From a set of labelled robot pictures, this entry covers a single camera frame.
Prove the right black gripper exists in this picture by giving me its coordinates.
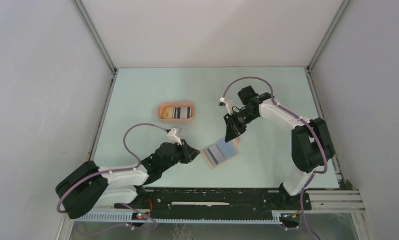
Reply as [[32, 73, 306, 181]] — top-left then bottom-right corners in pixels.
[[223, 108, 258, 143]]

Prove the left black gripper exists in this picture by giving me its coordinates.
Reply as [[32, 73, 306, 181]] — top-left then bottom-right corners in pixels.
[[160, 138, 200, 172]]

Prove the tan leather card holder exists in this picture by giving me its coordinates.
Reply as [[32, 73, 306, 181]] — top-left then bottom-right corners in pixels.
[[200, 137, 240, 170]]

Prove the striped black white card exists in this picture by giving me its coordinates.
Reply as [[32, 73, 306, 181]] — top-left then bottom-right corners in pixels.
[[173, 106, 191, 119]]

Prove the pink oval tray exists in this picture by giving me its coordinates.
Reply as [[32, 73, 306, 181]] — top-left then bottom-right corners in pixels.
[[157, 102, 196, 124]]

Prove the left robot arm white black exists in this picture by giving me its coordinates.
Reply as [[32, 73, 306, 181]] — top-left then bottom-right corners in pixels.
[[55, 139, 200, 219]]

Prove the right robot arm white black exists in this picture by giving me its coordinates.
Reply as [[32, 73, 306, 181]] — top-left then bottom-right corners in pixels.
[[219, 85, 335, 209]]

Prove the orange credit card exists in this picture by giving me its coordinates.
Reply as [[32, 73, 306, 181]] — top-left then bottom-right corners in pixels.
[[160, 106, 175, 120]]

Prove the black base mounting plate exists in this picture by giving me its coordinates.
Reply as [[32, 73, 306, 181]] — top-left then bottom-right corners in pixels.
[[129, 187, 312, 220]]

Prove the left controller board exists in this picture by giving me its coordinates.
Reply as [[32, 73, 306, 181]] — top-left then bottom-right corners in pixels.
[[131, 212, 150, 221]]

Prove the controller board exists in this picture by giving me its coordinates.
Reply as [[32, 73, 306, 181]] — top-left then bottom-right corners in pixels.
[[280, 214, 301, 229], [131, 212, 150, 221]]

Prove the right controller board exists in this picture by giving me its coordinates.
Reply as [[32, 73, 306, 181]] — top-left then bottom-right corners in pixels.
[[280, 214, 301, 229]]

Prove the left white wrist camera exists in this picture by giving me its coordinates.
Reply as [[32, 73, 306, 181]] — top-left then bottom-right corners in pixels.
[[166, 126, 182, 146]]

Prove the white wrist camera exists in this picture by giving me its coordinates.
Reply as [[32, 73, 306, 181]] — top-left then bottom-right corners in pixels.
[[166, 126, 182, 146], [218, 97, 234, 115]]

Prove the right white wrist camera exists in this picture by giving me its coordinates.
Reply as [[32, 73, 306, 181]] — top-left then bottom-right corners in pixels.
[[218, 97, 234, 115]]

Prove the white cable duct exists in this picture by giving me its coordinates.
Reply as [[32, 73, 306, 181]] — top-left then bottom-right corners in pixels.
[[74, 211, 282, 225]]

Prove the aluminium frame rail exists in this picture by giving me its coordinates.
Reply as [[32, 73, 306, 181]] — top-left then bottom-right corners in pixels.
[[307, 189, 366, 214]]

